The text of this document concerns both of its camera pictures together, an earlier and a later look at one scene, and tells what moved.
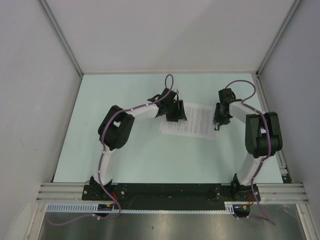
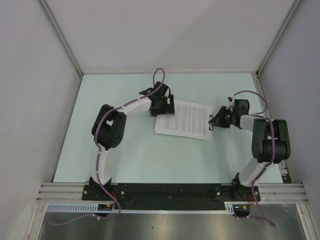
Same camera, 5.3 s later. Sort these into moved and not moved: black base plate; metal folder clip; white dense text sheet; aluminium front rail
Moved: metal folder clip
Not moved: black base plate; white dense text sheet; aluminium front rail
